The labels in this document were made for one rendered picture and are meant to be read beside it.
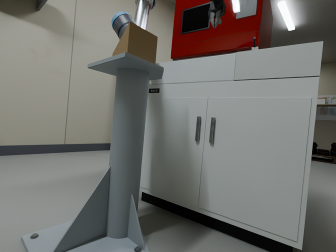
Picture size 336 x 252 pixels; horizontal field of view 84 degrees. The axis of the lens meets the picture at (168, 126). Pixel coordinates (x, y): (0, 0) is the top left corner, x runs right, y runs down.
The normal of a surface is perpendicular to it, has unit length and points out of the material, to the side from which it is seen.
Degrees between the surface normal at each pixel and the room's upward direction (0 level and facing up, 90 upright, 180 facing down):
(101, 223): 90
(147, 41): 90
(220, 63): 90
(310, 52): 90
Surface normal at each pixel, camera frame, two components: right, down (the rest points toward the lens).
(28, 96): 0.74, 0.07
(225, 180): -0.55, -0.04
